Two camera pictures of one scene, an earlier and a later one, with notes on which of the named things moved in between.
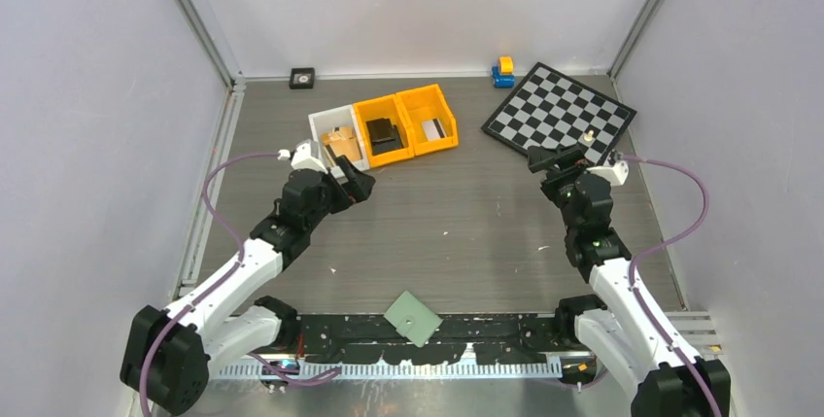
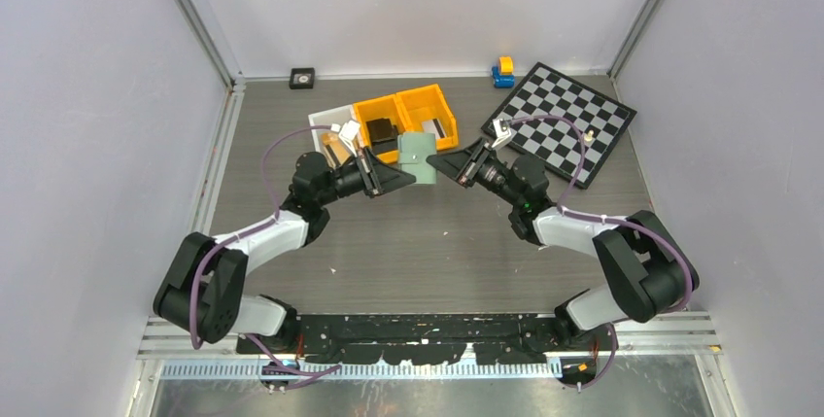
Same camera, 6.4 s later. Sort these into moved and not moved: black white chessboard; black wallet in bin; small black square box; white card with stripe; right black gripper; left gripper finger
Moved: right black gripper; left gripper finger
Not moved: small black square box; black wallet in bin; white card with stripe; black white chessboard
